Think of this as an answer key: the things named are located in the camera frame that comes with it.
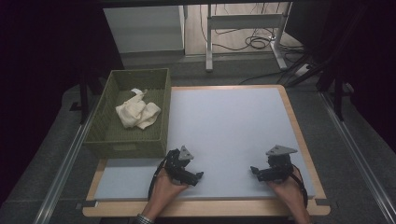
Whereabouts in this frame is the person's left hand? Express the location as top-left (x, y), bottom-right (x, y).
top-left (143, 170), bottom-right (190, 216)

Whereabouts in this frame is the left hand-held gripper black cable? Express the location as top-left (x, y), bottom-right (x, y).
top-left (148, 158), bottom-right (169, 201)

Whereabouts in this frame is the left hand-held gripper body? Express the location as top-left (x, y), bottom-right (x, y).
top-left (162, 145), bottom-right (194, 185)

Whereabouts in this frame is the white metal desk frame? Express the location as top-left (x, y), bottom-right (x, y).
top-left (205, 2), bottom-right (292, 73)

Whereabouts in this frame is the aluminium floor rail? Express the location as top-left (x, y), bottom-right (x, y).
top-left (319, 91), bottom-right (396, 224)
top-left (33, 102), bottom-right (95, 224)

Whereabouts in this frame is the white power strip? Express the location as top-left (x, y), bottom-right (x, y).
top-left (293, 63), bottom-right (313, 77)

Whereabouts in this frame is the white cabinet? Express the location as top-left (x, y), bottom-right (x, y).
top-left (103, 5), bottom-right (185, 54)

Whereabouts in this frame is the black metal stand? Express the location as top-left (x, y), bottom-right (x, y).
top-left (69, 74), bottom-right (91, 125)
top-left (333, 77), bottom-right (346, 122)

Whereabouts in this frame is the black coiled floor cable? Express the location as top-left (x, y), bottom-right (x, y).
top-left (214, 29), bottom-right (276, 52)

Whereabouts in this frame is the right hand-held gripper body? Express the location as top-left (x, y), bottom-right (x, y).
top-left (265, 145), bottom-right (298, 182)

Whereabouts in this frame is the green woven basket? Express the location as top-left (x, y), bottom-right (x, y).
top-left (83, 68), bottom-right (173, 159)

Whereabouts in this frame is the right hand-held gripper black cable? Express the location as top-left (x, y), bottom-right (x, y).
top-left (290, 163), bottom-right (310, 209)

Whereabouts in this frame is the person's right hand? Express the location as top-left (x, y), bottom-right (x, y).
top-left (267, 172), bottom-right (309, 216)

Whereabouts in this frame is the cream muslin cloth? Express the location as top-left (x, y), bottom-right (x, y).
top-left (115, 88), bottom-right (163, 131)

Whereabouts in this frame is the hand-held gripper black cable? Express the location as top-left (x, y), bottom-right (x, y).
top-left (290, 163), bottom-right (310, 209)
top-left (148, 158), bottom-right (169, 201)

